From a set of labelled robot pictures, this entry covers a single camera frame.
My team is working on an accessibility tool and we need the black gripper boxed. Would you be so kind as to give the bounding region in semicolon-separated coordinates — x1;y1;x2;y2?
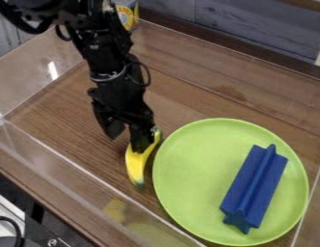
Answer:
88;75;155;153

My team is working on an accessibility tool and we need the yellow toy banana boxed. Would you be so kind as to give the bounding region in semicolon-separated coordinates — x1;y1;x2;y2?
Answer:
124;127;162;189

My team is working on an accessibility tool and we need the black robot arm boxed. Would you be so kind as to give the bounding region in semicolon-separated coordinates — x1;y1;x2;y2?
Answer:
0;0;155;153

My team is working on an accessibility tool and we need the green round plate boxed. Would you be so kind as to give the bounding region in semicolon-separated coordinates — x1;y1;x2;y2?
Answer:
152;118;309;246

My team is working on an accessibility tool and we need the blue star-shaped block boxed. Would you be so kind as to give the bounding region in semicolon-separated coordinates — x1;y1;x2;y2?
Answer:
219;144;289;234

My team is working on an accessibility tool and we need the yellow blue tin can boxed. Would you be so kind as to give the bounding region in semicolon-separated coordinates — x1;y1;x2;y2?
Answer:
114;0;139;31

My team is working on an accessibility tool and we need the clear acrylic tray wall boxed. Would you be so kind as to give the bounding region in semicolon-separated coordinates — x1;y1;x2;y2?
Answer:
0;9;320;247

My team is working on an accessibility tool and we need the black cable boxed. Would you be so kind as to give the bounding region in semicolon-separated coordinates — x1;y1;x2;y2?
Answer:
0;215;24;247

